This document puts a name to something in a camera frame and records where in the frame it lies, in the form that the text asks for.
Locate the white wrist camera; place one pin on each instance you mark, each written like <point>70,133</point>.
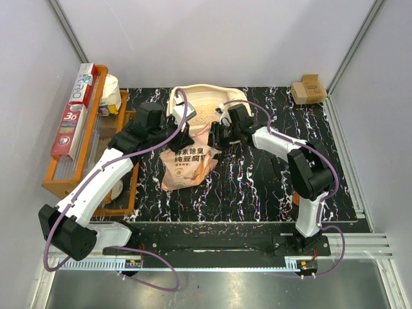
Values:
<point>221,112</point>
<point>183,112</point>

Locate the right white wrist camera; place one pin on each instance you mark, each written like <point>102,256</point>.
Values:
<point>221,112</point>

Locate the orange wooden tray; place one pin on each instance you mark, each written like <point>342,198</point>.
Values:
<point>64,174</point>

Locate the cream plastic litter box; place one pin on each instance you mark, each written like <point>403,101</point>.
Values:
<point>205,99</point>

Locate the orange bottle with white cap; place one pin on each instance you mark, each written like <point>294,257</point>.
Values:
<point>296,199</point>

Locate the black marble pattern mat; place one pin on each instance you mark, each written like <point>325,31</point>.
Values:
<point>247,184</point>

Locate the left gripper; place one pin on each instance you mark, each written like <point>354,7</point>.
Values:
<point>183,140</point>

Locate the red 3D toothpaste box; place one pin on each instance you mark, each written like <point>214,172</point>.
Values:
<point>69,131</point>

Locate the brown cardboard box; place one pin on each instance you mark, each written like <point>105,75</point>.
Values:
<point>309,91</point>

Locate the aluminium rail frame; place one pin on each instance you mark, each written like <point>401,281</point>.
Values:
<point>226,279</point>

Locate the red white toothpaste box upper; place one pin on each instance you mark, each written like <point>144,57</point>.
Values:
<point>84,84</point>

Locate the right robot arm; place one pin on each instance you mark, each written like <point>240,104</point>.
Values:
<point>313,177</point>

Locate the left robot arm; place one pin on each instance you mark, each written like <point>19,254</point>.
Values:
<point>67,225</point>

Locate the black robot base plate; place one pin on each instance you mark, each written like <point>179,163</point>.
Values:
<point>268,237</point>

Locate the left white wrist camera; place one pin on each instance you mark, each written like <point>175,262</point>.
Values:
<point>183,112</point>

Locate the pink cat litter bag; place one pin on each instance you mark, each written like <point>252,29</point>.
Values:
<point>189,166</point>

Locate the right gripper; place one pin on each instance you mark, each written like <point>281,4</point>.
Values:
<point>214,138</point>

